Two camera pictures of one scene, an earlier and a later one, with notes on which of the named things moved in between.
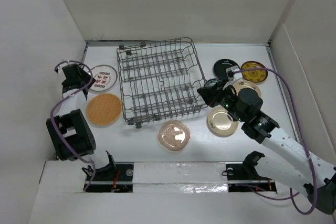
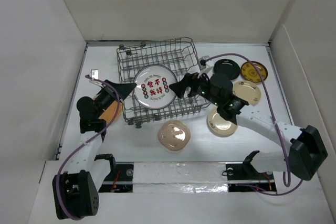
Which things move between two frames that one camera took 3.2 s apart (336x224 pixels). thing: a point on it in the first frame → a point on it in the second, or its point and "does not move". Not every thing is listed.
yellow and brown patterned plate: [255, 76] does not move
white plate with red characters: [105, 76] → [153, 91]
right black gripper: [211, 95] → [189, 80]
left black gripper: [86, 78] → [123, 89]
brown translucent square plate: [174, 136] does not move
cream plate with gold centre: [219, 124] does not move
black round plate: [220, 66] does not move
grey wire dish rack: [160, 78] does not move
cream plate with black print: [239, 85] does not move
